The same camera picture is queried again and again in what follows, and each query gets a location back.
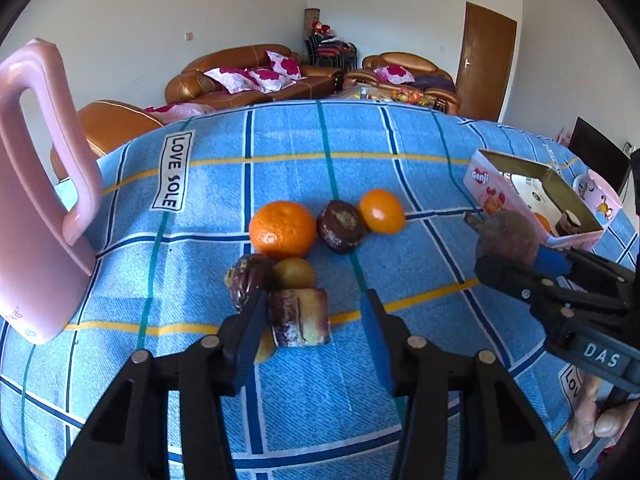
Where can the large dimpled mandarin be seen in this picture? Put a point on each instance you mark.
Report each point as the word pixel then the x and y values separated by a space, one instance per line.
pixel 280 230

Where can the person's right hand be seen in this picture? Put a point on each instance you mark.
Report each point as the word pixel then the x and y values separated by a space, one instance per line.
pixel 612 420

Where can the small smooth orange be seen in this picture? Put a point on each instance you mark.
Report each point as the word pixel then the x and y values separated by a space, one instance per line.
pixel 382 212

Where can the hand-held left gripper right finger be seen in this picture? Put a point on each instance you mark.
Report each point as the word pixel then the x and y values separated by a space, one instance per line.
pixel 377 340

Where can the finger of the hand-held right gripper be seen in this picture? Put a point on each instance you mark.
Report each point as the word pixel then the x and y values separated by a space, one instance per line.
pixel 552 261
pixel 505 280

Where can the brown leather three-seat sofa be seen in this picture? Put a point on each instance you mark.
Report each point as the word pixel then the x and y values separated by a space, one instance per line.
pixel 235 57

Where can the dark sugarcane stub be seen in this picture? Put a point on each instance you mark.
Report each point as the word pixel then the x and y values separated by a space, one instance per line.
pixel 567 227

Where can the pink floral cushion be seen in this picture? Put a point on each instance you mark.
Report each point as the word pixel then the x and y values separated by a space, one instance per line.
pixel 180 110

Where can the blue plaid cloth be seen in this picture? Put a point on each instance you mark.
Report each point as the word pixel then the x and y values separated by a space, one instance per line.
pixel 425 160

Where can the wooden coffee table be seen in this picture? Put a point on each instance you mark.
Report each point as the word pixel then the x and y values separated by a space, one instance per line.
pixel 350 96

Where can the printed paper liner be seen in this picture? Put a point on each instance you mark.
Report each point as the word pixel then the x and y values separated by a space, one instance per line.
pixel 525 190

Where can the red plush toy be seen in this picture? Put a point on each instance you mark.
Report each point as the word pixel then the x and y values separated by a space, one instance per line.
pixel 320 27

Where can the orange leather armchair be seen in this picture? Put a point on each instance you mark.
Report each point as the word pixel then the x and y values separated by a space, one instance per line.
pixel 115 125

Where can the tall woven basket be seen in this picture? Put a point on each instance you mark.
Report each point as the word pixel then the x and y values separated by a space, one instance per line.
pixel 312 17

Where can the pink plastic jug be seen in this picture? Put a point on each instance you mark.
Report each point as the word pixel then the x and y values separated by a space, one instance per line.
pixel 30 240

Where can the purple blanket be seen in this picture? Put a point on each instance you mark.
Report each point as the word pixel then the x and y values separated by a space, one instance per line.
pixel 432 83

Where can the white pillow pink flowers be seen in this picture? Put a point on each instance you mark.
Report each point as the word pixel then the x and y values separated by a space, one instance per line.
pixel 227 80
pixel 395 75
pixel 270 80
pixel 285 65

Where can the round tan fruit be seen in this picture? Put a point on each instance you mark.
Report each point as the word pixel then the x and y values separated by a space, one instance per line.
pixel 295 274

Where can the small oval yellow fruit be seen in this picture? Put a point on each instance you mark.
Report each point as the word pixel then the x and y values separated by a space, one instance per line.
pixel 266 350

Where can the brown leather armchair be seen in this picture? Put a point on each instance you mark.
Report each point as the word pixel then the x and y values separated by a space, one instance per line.
pixel 400 58

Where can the dark brown cut piece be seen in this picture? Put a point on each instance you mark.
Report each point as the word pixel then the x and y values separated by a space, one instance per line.
pixel 342 232

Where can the brown wooden door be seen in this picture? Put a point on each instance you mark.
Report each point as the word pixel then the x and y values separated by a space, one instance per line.
pixel 485 60

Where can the stacked black chairs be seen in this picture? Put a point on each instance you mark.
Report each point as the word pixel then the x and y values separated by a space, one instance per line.
pixel 330 52

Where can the dark purple cut piece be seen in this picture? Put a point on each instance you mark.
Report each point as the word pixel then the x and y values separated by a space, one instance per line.
pixel 247 277

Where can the pink cartoon print cup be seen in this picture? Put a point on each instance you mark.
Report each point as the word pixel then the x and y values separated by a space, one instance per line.
pixel 602 205

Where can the pink tin box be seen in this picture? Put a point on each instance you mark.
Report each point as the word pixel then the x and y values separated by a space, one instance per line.
pixel 492 195

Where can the black television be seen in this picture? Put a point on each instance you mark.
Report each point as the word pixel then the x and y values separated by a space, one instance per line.
pixel 595 150

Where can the pink bag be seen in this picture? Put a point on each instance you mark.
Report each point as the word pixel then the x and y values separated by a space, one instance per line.
pixel 566 136

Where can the round purple fruit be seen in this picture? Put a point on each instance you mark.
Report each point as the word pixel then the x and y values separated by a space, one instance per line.
pixel 510 240

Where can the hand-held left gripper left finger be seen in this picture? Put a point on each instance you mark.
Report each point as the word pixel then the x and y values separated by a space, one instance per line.
pixel 250 340

